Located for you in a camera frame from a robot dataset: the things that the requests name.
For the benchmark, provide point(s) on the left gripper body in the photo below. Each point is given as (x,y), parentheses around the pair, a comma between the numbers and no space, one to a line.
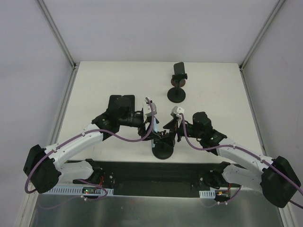
(145,124)

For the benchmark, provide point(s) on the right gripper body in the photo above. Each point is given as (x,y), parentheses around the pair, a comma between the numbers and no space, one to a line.
(176,129)

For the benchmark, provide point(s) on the black tall clamp phone stand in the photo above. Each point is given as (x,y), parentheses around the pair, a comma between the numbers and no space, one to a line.
(163,146)

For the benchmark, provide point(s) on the black phone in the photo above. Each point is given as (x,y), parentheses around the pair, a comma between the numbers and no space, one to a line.
(129,100)
(112,99)

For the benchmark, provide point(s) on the black round base phone stand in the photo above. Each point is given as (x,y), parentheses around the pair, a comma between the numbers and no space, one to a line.
(177,94)

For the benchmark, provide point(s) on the brown base metal phone stand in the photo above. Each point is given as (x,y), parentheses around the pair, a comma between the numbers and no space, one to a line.
(179,68)

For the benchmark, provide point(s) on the light blue phone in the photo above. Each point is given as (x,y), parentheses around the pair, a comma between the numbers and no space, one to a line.
(154,131)

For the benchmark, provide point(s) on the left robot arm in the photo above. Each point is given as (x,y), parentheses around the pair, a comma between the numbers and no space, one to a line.
(46,167)

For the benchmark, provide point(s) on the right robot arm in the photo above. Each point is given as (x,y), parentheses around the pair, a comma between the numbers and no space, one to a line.
(274,178)

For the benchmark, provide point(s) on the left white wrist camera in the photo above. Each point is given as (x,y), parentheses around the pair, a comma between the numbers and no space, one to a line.
(149,107)

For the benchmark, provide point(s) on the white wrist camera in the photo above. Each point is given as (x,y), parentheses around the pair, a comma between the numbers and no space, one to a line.
(149,107)
(177,113)

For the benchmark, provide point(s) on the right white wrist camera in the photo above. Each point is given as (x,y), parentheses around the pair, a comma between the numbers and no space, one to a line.
(177,113)

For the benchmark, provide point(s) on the right white cable duct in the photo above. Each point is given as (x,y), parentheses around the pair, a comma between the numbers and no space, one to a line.
(210,194)

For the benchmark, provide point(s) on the white cable duct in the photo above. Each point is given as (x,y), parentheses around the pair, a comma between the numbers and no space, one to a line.
(210,194)
(79,190)

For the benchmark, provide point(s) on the right aluminium frame post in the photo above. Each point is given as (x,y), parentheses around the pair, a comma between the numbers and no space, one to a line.
(270,19)

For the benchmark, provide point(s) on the aluminium frame post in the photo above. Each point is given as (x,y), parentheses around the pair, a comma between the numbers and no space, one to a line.
(56,33)
(270,19)

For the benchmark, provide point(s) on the left aluminium frame post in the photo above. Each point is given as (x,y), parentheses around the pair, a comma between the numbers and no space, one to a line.
(56,33)

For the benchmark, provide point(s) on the aluminium front rail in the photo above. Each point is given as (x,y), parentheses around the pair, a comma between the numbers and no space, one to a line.
(46,177)

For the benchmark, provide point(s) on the left white cable duct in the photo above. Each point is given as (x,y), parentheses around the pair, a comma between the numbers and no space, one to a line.
(79,190)

